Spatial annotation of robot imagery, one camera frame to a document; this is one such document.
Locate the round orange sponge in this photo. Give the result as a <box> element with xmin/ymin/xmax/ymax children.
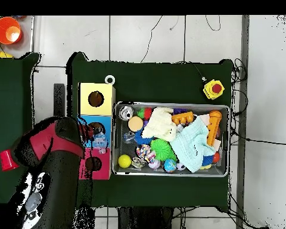
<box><xmin>128</xmin><ymin>116</ymin><xmax>144</xmax><ymax>132</ymax></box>

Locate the black stand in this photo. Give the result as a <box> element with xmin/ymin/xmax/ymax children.
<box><xmin>53</xmin><ymin>83</ymin><xmax>66</xmax><ymax>118</ymax></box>

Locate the cream knitted cloth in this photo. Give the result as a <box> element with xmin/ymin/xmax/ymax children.
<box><xmin>141</xmin><ymin>106</ymin><xmax>178</xmax><ymax>142</ymax></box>

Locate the wooden three-hole box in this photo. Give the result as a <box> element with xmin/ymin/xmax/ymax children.
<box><xmin>77</xmin><ymin>82</ymin><xmax>116</xmax><ymax>180</ymax></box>

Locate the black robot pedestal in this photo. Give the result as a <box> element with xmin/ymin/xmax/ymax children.
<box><xmin>117</xmin><ymin>206</ymin><xmax>175</xmax><ymax>229</ymax></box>

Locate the black cable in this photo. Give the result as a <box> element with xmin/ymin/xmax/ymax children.
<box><xmin>231</xmin><ymin>128</ymin><xmax>286</xmax><ymax>146</ymax></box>
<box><xmin>205</xmin><ymin>15</ymin><xmax>222</xmax><ymax>32</ymax></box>
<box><xmin>178</xmin><ymin>61</ymin><xmax>207</xmax><ymax>82</ymax></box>
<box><xmin>140</xmin><ymin>15</ymin><xmax>164</xmax><ymax>63</ymax></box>

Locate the multicolour rope toy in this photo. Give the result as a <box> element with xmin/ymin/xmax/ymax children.
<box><xmin>135</xmin><ymin>144</ymin><xmax>157</xmax><ymax>164</ymax></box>

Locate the mint green cloth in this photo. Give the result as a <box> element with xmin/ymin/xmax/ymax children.
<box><xmin>170</xmin><ymin>116</ymin><xmax>216</xmax><ymax>174</ymax></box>

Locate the silver metal tin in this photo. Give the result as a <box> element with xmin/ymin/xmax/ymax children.
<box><xmin>118</xmin><ymin>105</ymin><xmax>134</xmax><ymax>120</ymax></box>

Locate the orange plastic cup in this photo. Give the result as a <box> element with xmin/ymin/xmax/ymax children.
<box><xmin>0</xmin><ymin>16</ymin><xmax>23</xmax><ymax>45</ymax></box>

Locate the dark green table cloth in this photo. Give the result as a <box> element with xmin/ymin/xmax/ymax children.
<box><xmin>0</xmin><ymin>52</ymin><xmax>46</xmax><ymax>206</ymax></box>
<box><xmin>66</xmin><ymin>52</ymin><xmax>234</xmax><ymax>212</ymax></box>

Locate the red plastic cup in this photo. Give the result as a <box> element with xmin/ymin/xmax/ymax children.
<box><xmin>0</xmin><ymin>149</ymin><xmax>20</xmax><ymax>172</ymax></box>

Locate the crushed bottle with blue label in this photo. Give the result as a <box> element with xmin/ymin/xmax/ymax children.
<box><xmin>91</xmin><ymin>132</ymin><xmax>110</xmax><ymax>154</ymax></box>

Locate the yellow ball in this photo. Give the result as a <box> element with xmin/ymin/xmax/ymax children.
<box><xmin>118</xmin><ymin>154</ymin><xmax>132</xmax><ymax>169</ymax></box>

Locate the green spiky ball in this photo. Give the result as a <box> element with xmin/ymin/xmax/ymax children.
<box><xmin>150</xmin><ymin>138</ymin><xmax>178</xmax><ymax>162</ymax></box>

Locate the wire mesh bin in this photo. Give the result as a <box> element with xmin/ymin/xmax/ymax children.
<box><xmin>111</xmin><ymin>101</ymin><xmax>231</xmax><ymax>178</ymax></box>

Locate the blue globe ball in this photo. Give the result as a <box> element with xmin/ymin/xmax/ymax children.
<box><xmin>163</xmin><ymin>158</ymin><xmax>177</xmax><ymax>173</ymax></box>

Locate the long orange toy brick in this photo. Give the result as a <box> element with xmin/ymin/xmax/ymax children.
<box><xmin>206</xmin><ymin>110</ymin><xmax>223</xmax><ymax>147</ymax></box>

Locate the yellow emergency stop button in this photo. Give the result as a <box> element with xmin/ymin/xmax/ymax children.
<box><xmin>203</xmin><ymin>79</ymin><xmax>225</xmax><ymax>100</ymax></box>

